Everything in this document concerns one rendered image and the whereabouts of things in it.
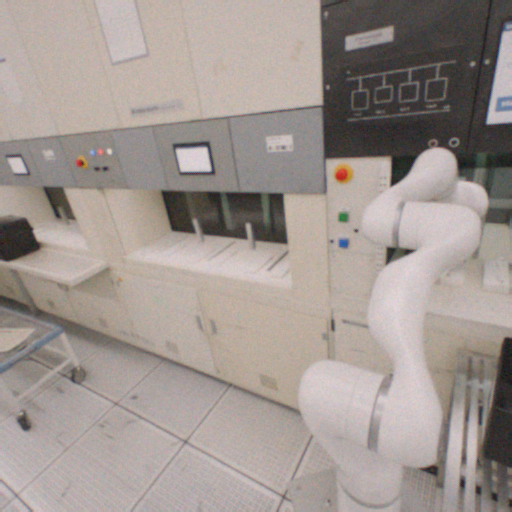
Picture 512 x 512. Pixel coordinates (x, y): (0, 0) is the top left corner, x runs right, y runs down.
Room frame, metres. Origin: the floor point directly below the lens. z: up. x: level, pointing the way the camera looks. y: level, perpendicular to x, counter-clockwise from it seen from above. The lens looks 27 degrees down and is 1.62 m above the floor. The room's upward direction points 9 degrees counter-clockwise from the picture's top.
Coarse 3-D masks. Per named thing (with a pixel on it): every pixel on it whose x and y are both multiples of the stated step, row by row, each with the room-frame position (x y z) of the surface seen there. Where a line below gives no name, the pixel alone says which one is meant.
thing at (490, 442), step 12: (504, 348) 0.69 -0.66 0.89; (504, 360) 0.69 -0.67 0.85; (504, 372) 0.69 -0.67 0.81; (492, 384) 0.68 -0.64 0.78; (504, 384) 0.68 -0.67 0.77; (492, 396) 0.56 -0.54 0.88; (504, 396) 0.62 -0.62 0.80; (492, 408) 0.50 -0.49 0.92; (504, 408) 0.58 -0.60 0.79; (492, 420) 0.49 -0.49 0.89; (504, 420) 0.48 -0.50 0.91; (492, 432) 0.49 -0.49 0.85; (504, 432) 0.48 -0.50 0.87; (492, 444) 0.48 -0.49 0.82; (504, 444) 0.47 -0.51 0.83; (492, 456) 0.48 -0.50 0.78; (504, 456) 0.47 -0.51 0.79
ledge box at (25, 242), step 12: (12, 216) 2.52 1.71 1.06; (0, 228) 2.30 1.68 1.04; (12, 228) 2.35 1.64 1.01; (24, 228) 2.40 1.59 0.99; (0, 240) 2.27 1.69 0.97; (12, 240) 2.33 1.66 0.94; (24, 240) 2.38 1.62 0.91; (36, 240) 2.44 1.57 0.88; (0, 252) 2.26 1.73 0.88; (12, 252) 2.30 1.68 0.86; (24, 252) 2.36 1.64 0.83
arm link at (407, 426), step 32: (416, 224) 0.61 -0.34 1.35; (448, 224) 0.58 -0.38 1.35; (480, 224) 0.57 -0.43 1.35; (416, 256) 0.54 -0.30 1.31; (448, 256) 0.54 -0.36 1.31; (384, 288) 0.52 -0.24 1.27; (416, 288) 0.50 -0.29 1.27; (384, 320) 0.47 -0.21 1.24; (416, 320) 0.46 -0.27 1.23; (416, 352) 0.41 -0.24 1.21; (384, 384) 0.38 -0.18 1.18; (416, 384) 0.36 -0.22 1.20; (384, 416) 0.33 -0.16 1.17; (416, 416) 0.32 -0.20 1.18; (384, 448) 0.31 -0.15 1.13; (416, 448) 0.30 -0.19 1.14
